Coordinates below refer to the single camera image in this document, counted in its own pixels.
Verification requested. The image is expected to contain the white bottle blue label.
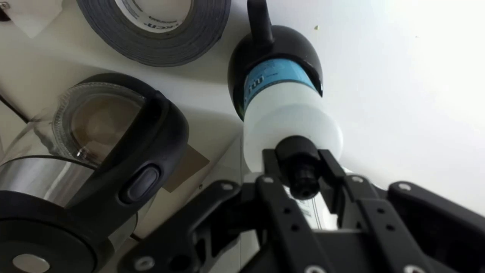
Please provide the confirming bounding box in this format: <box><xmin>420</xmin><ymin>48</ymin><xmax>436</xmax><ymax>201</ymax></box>
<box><xmin>242</xmin><ymin>83</ymin><xmax>342</xmax><ymax>201</ymax></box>

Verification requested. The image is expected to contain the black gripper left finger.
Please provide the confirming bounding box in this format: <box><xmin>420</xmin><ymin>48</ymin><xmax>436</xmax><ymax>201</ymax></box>
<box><xmin>118</xmin><ymin>148</ymin><xmax>332</xmax><ymax>273</ymax></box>

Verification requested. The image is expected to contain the glass kettle black handle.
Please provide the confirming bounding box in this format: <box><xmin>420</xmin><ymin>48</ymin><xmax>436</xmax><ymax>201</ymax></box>
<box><xmin>0</xmin><ymin>74</ymin><xmax>189</xmax><ymax>273</ymax></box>

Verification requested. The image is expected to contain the grey duct tape roll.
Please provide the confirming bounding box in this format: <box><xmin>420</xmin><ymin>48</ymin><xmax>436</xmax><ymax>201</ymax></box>
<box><xmin>76</xmin><ymin>0</ymin><xmax>232</xmax><ymax>67</ymax></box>

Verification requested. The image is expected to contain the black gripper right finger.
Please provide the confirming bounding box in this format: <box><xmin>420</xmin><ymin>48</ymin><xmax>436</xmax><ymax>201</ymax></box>
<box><xmin>318</xmin><ymin>151</ymin><xmax>485</xmax><ymax>273</ymax></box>

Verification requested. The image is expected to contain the black cup green inside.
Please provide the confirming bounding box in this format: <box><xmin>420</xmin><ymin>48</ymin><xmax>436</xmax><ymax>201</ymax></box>
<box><xmin>227</xmin><ymin>0</ymin><xmax>324</xmax><ymax>119</ymax></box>

